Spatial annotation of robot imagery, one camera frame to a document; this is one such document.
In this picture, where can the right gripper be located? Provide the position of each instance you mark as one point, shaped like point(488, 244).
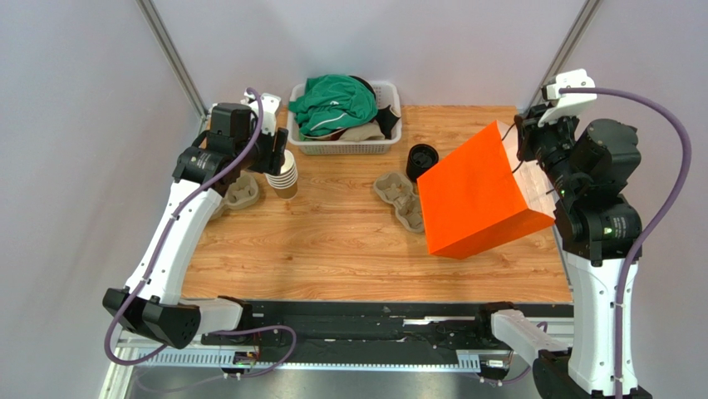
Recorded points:
point(528, 140)

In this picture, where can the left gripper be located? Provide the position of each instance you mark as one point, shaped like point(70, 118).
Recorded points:
point(273, 160)

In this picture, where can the orange paper bag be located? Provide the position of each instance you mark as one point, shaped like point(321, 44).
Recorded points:
point(480, 196)

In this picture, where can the grey pulp cup carrier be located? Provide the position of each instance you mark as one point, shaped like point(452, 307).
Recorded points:
point(395, 189)

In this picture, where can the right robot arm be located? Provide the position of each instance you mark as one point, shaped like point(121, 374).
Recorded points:
point(597, 227)

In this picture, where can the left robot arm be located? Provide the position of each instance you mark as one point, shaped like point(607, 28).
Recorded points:
point(241, 137)

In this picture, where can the stack of paper cups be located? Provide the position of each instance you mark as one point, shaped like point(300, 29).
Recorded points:
point(285, 183)

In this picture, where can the green garment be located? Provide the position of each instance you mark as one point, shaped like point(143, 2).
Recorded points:
point(332, 102)

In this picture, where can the grey pulp carrier stack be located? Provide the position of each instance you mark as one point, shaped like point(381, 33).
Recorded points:
point(241, 194)

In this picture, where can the beige cloth in basket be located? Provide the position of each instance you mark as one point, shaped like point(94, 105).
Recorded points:
point(369, 131)

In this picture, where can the black cloth in basket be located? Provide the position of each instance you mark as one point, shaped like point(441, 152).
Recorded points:
point(386, 118)

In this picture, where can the white plastic basket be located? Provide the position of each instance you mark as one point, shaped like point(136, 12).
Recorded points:
point(386, 95)

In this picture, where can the stack of black lids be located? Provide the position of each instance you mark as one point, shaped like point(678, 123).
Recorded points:
point(421, 158)

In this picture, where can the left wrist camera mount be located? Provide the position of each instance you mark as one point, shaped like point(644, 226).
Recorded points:
point(266, 107)

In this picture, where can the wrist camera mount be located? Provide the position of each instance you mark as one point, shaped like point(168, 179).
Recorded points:
point(266, 107)
point(561, 98)

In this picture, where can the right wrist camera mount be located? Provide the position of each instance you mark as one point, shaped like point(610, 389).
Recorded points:
point(561, 98)

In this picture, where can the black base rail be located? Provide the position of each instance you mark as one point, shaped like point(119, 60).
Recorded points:
point(357, 336)

